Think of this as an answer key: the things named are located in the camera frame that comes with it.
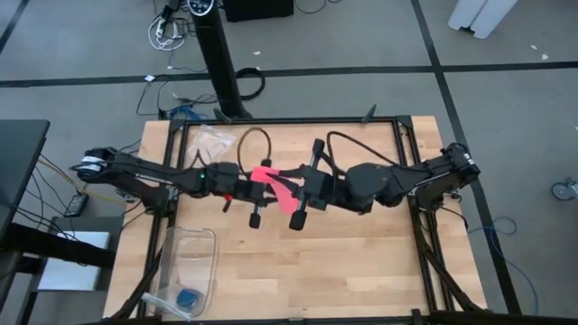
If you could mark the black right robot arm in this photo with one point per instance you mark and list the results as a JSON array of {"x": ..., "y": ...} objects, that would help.
[{"x": 370, "y": 180}]

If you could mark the black power adapter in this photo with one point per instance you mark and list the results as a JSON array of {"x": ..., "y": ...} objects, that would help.
[{"x": 76, "y": 205}]

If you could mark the grey caster wheel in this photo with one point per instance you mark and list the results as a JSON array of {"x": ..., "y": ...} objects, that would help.
[{"x": 562, "y": 190}]

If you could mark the clear plastic zip bag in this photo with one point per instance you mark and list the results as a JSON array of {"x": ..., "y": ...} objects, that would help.
[
  {"x": 210, "y": 142},
  {"x": 162, "y": 303}
]

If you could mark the white power strip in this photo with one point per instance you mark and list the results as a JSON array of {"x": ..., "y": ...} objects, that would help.
[{"x": 159, "y": 29}]

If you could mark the black aluminium table frame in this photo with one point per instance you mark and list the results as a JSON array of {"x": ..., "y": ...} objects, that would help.
[{"x": 289, "y": 121}]

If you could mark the blue bandage roll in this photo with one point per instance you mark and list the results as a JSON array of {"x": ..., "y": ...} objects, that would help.
[{"x": 189, "y": 299}]

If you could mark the black desk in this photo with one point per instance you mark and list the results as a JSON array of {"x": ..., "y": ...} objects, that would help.
[{"x": 18, "y": 153}]

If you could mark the black tower fan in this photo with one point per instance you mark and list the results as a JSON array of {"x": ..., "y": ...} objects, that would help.
[{"x": 219, "y": 58}]

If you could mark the pink bandage roll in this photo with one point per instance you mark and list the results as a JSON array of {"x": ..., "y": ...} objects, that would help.
[{"x": 286, "y": 203}]

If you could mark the white flat box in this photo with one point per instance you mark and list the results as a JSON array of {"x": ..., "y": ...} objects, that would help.
[{"x": 68, "y": 275}]

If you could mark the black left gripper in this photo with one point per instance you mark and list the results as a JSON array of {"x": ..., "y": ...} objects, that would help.
[{"x": 248, "y": 187}]

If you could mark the clear plastic bin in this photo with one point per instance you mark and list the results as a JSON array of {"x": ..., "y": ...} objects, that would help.
[{"x": 189, "y": 262}]

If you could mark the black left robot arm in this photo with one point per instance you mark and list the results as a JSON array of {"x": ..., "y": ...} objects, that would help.
[{"x": 135, "y": 169}]

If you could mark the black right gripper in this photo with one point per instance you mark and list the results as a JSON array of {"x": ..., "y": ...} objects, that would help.
[{"x": 327, "y": 192}]

